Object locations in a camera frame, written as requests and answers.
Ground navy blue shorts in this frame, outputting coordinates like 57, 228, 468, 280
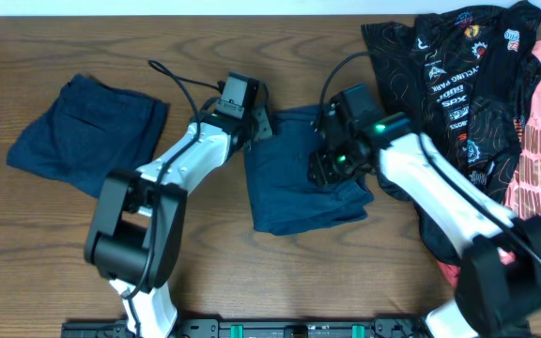
244, 105, 374, 236
7, 74, 170, 198

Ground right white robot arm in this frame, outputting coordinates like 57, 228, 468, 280
309, 111, 541, 337

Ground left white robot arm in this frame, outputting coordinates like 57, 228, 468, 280
84, 105, 275, 337

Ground black printed cycling jersey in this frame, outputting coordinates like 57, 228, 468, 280
361, 0, 541, 267

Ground folded navy blue shorts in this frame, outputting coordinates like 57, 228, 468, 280
7, 74, 170, 198

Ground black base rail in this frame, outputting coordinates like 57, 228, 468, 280
60, 316, 432, 338

